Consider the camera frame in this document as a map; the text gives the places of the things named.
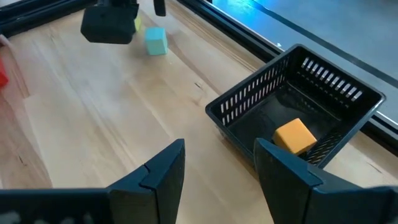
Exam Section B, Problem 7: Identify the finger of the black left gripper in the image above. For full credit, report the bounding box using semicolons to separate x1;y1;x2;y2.
153;0;167;17

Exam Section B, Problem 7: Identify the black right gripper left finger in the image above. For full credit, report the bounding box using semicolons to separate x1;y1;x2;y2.
107;139;187;224

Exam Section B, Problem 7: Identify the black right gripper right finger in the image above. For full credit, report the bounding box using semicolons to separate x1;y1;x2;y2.
253;138;364;224

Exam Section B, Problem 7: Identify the small pale green block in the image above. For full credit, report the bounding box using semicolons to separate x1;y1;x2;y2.
144;26;169;57

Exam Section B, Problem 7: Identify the small orange foam cube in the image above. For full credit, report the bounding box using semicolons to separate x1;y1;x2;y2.
272;118;318;156

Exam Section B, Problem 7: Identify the black plastic basket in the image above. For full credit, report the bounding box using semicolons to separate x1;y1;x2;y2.
205;44;387;170

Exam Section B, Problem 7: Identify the red plastic basket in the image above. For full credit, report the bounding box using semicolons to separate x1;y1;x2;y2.
0;57;10;90

